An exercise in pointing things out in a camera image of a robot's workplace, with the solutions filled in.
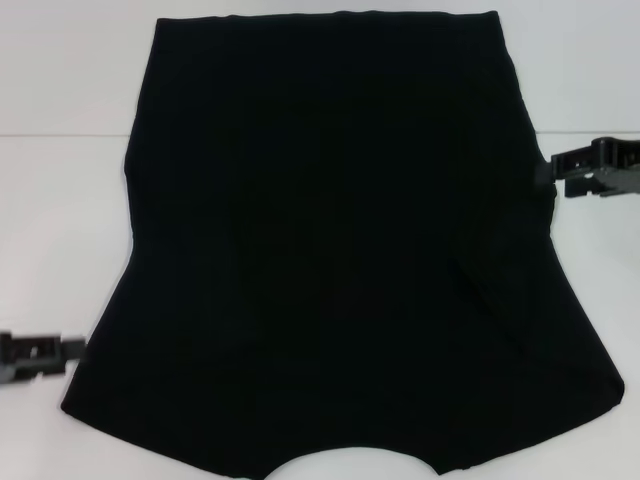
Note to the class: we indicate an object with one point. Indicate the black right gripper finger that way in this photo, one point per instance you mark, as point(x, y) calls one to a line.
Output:
point(610, 156)
point(615, 184)

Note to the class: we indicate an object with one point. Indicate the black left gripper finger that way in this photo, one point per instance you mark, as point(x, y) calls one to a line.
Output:
point(45, 348)
point(30, 371)

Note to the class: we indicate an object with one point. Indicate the black t-shirt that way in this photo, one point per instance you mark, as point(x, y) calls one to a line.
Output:
point(330, 225)

